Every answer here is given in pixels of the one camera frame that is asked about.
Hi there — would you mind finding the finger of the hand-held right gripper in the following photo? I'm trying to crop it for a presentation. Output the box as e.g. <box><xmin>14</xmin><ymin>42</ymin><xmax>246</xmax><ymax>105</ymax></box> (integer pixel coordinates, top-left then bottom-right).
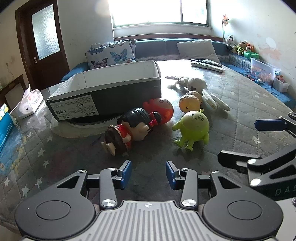
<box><xmin>217</xmin><ymin>148</ymin><xmax>296</xmax><ymax>188</ymax></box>
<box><xmin>254</xmin><ymin>112</ymin><xmax>296</xmax><ymax>139</ymax></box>

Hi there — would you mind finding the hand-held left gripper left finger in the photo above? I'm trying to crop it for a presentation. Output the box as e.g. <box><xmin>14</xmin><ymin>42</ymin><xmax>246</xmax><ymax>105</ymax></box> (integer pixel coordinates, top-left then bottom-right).
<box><xmin>55</xmin><ymin>160</ymin><xmax>132</xmax><ymax>209</ymax></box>

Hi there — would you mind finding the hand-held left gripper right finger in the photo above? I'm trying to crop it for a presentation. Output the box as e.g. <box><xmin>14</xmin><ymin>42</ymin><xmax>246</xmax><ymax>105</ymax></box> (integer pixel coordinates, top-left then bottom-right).
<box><xmin>165</xmin><ymin>160</ymin><xmax>243</xmax><ymax>209</ymax></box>

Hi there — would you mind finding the green round toy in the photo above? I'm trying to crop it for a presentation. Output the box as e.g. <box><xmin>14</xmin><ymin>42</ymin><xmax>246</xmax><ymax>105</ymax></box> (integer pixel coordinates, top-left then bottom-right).
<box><xmin>172</xmin><ymin>109</ymin><xmax>210</xmax><ymax>151</ymax></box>

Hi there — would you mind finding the red round toy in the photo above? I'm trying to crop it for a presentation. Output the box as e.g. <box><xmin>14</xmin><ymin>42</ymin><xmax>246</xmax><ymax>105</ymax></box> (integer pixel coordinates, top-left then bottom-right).
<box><xmin>143</xmin><ymin>98</ymin><xmax>174</xmax><ymax>127</ymax></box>

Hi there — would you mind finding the orange round toy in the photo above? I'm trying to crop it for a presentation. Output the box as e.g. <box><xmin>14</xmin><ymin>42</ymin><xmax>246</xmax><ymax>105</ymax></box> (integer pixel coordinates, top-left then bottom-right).
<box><xmin>179</xmin><ymin>91</ymin><xmax>203</xmax><ymax>113</ymax></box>

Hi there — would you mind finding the grey cardboard box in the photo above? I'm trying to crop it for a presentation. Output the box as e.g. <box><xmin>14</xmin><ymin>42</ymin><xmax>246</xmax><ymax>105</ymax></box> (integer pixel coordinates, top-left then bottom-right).
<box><xmin>46</xmin><ymin>61</ymin><xmax>162</xmax><ymax>122</ymax></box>

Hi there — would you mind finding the white plush toy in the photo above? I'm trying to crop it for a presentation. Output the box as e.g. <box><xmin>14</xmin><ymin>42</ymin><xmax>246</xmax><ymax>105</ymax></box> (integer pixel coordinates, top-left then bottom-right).
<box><xmin>165</xmin><ymin>75</ymin><xmax>231</xmax><ymax>112</ymax></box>

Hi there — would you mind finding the quilt-covered desktop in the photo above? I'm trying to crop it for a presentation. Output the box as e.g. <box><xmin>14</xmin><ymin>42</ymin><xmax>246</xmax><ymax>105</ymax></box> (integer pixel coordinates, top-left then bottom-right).
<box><xmin>0</xmin><ymin>60</ymin><xmax>296</xmax><ymax>229</ymax></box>

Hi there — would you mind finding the small clear plastic container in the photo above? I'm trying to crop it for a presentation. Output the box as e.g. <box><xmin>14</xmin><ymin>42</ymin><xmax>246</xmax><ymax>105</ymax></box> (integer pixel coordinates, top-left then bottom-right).
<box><xmin>273</xmin><ymin>75</ymin><xmax>290</xmax><ymax>93</ymax></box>

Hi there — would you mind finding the black-haired doll in red dress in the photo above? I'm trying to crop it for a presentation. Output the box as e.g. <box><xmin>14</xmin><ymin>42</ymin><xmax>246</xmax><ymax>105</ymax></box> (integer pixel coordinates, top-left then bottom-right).
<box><xmin>101</xmin><ymin>107</ymin><xmax>162</xmax><ymax>157</ymax></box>

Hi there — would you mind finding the clear plastic storage box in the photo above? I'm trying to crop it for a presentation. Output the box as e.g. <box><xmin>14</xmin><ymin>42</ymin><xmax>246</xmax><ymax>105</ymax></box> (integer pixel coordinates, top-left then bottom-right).
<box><xmin>250</xmin><ymin>57</ymin><xmax>282</xmax><ymax>85</ymax></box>

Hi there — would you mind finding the white box lid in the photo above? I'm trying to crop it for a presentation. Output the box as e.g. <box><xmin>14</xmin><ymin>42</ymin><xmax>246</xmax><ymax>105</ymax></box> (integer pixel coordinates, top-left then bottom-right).
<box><xmin>50</xmin><ymin>113</ymin><xmax>126</xmax><ymax>139</ymax></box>

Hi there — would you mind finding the green bowl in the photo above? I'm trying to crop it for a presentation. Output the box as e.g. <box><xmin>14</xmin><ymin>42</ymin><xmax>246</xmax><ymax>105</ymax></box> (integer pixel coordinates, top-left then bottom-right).
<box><xmin>243</xmin><ymin>51</ymin><xmax>260</xmax><ymax>60</ymax></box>

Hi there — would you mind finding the yellow-green plush toy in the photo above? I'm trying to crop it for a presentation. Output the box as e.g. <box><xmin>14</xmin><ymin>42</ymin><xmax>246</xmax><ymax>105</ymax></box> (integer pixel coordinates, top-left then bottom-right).
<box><xmin>232</xmin><ymin>41</ymin><xmax>247</xmax><ymax>56</ymax></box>

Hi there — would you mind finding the white remote control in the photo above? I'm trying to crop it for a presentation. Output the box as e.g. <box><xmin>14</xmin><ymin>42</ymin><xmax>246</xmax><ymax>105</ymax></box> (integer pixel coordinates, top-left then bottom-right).
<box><xmin>191</xmin><ymin>62</ymin><xmax>225</xmax><ymax>73</ymax></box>

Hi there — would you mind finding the black remote control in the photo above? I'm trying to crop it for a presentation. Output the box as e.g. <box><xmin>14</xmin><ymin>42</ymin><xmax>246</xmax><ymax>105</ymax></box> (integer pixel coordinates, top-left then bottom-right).
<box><xmin>191</xmin><ymin>59</ymin><xmax>223</xmax><ymax>68</ymax></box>

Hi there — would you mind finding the panda plush toy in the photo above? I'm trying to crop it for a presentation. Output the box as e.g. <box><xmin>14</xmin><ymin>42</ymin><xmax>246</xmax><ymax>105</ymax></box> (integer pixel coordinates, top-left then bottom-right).
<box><xmin>225</xmin><ymin>35</ymin><xmax>234</xmax><ymax>51</ymax></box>

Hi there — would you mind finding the white pillow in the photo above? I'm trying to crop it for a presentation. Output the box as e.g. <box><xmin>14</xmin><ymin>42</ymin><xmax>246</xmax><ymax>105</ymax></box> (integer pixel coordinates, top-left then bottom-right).
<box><xmin>176</xmin><ymin>39</ymin><xmax>221</xmax><ymax>64</ymax></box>

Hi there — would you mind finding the flower toy on stick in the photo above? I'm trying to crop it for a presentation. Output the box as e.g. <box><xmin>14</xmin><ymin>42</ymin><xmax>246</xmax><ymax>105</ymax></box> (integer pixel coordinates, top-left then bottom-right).
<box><xmin>221</xmin><ymin>14</ymin><xmax>230</xmax><ymax>42</ymax></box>

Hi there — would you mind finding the butterfly print pillow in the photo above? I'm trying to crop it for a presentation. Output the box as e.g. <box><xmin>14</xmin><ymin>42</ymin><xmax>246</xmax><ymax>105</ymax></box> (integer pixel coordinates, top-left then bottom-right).
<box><xmin>85</xmin><ymin>40</ymin><xmax>136</xmax><ymax>70</ymax></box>
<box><xmin>90</xmin><ymin>39</ymin><xmax>137</xmax><ymax>61</ymax></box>

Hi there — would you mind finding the white tissue box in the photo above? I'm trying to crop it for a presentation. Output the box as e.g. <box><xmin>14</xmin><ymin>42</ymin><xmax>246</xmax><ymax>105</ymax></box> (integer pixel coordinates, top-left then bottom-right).
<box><xmin>9</xmin><ymin>84</ymin><xmax>44</xmax><ymax>120</ymax></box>

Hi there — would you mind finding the blue sofa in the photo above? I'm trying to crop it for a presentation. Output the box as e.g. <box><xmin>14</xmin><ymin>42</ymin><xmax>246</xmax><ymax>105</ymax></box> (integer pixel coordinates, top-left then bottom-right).
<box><xmin>60</xmin><ymin>38</ymin><xmax>296</xmax><ymax>107</ymax></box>

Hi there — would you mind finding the blue cardboard box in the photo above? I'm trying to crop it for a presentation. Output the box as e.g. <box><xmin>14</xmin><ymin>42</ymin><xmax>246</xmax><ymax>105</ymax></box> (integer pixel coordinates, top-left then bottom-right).
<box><xmin>0</xmin><ymin>104</ymin><xmax>15</xmax><ymax>152</ymax></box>

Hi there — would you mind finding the brown door with frosted glass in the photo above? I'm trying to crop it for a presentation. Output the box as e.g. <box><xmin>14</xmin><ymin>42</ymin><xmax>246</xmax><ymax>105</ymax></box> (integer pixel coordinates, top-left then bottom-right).
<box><xmin>15</xmin><ymin>0</ymin><xmax>70</xmax><ymax>91</ymax></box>

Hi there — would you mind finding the window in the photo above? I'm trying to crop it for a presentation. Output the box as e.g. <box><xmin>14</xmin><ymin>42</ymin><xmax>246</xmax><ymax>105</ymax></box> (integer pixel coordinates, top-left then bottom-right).
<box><xmin>108</xmin><ymin>0</ymin><xmax>213</xmax><ymax>30</ymax></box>

